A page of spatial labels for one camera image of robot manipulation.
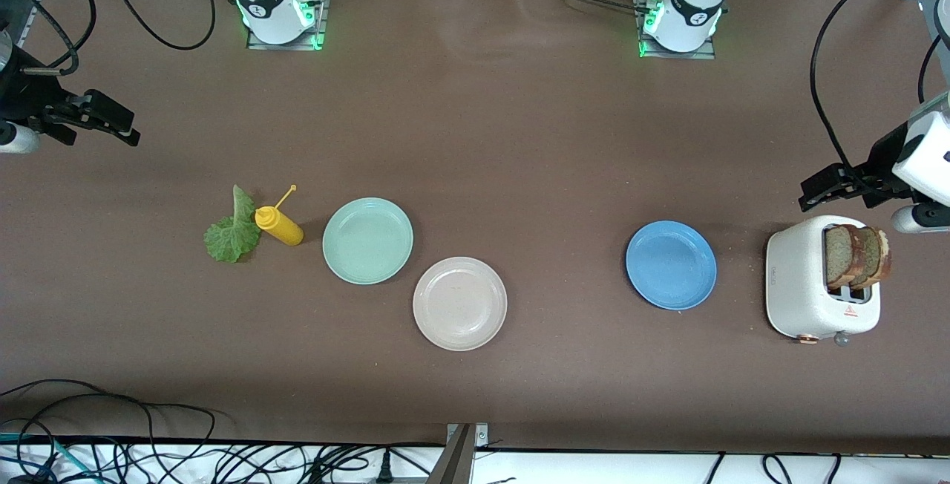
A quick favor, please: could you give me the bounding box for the brown bread slice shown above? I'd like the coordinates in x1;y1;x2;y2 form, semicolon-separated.
859;226;892;290
824;223;866;292

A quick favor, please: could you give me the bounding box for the green lettuce leaf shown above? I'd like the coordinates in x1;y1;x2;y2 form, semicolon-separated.
203;185;262;264

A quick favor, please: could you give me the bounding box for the yellow mustard squeeze bottle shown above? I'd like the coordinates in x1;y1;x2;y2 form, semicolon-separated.
255;184;305;247

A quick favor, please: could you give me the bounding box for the blue plate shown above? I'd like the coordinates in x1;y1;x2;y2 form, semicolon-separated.
625;220;718;312

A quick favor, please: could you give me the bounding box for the mint green plate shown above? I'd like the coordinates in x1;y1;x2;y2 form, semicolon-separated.
322;197;414;286

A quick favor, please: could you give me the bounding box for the beige plate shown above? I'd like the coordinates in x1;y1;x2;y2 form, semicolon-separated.
413;256;508;352

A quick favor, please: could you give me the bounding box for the white two-slot toaster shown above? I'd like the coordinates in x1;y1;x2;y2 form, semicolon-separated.
765;215;882;346

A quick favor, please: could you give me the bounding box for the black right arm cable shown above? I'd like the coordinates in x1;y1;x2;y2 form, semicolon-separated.
0;0;217;76

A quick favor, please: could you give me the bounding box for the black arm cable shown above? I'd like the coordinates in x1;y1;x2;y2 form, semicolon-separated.
0;0;217;76
809;0;950;182

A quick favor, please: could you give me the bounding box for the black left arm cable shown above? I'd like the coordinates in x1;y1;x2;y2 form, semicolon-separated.
809;0;950;182

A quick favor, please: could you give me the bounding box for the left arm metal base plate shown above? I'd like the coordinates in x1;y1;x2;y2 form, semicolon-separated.
635;0;717;60

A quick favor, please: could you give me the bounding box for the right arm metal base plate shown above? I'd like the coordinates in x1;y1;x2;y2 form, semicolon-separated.
246;0;331;50

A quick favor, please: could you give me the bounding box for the long black floor cable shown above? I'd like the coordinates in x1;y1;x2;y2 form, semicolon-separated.
0;379;217;462

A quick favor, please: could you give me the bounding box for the teal cable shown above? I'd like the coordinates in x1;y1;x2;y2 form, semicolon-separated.
0;432;90;482

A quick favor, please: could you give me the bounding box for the grey metal table bracket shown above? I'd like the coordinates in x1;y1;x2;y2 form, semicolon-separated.
427;423;489;484

